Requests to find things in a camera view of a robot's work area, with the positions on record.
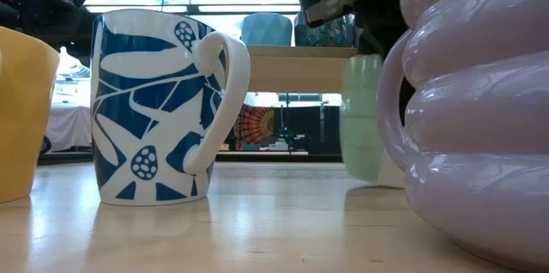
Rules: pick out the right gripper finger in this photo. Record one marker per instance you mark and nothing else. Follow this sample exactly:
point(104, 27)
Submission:
point(372, 43)

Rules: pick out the dark speckled teal mug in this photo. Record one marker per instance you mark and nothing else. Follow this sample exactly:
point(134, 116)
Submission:
point(330, 37)

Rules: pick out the green and white mug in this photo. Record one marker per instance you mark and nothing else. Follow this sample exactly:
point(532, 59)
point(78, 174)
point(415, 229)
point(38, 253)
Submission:
point(360, 127)

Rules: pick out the white mug blue leaf pattern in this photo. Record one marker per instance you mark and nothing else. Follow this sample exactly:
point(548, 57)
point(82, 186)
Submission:
point(128, 62)

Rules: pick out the orange yellow mug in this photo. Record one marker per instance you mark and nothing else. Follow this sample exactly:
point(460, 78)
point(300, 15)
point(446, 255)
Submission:
point(25, 114)

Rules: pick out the light blue faceted mug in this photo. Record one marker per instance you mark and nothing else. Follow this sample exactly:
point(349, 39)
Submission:
point(266, 30)

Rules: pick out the lilac bubble mug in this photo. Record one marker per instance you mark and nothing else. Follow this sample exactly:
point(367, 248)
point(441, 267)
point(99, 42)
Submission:
point(480, 105)

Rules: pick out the wooden shelf riser black legs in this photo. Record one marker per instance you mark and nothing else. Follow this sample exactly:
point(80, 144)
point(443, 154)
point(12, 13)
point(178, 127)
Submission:
point(291, 69)

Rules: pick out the black partition panels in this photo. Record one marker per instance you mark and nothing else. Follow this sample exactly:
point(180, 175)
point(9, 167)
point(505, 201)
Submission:
point(309, 123)

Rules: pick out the table with white cloth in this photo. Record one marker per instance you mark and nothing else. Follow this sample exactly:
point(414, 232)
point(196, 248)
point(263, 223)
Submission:
point(68, 127)

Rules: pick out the orange mandala tapestry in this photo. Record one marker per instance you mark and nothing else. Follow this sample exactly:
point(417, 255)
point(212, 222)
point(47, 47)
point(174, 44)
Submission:
point(255, 125)

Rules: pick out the black metal rig frame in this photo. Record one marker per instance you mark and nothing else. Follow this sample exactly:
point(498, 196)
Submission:
point(64, 158)

